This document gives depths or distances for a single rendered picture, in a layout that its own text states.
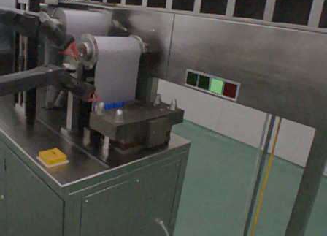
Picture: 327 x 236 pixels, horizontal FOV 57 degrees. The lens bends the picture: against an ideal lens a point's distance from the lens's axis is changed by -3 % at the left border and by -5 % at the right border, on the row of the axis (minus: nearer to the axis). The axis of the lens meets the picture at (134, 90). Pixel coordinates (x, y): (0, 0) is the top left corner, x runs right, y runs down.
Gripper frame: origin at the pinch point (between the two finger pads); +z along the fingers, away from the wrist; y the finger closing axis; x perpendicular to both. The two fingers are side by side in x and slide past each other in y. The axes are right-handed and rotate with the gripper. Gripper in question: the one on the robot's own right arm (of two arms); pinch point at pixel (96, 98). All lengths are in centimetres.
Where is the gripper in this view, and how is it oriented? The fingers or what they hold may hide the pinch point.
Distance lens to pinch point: 128.3
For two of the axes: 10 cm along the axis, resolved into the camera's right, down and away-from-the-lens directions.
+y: 6.8, 2.6, -6.8
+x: 4.5, -8.9, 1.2
